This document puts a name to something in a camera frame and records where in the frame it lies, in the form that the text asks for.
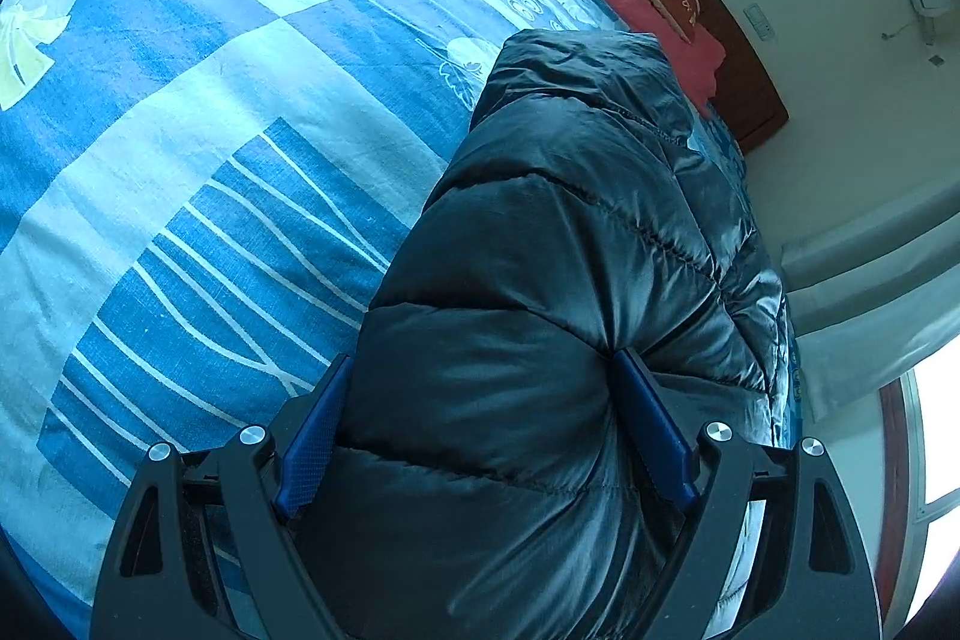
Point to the black down jacket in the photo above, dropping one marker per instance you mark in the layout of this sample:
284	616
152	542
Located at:
525	280

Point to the window with brown frame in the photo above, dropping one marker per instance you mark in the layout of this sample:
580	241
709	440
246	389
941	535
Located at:
930	460

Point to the wall switch panel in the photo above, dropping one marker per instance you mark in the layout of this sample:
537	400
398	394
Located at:
759	22

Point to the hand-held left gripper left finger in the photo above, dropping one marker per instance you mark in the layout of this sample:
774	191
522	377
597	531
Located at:
311	452

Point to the blue patterned bed sheet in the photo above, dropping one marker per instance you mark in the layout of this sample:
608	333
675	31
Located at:
225	123

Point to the white curtain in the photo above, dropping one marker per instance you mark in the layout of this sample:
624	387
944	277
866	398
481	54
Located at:
862	325

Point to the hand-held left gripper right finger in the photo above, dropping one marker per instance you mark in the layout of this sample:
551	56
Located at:
660	437

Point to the wooden bed headboard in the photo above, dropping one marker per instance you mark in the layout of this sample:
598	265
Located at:
742	85

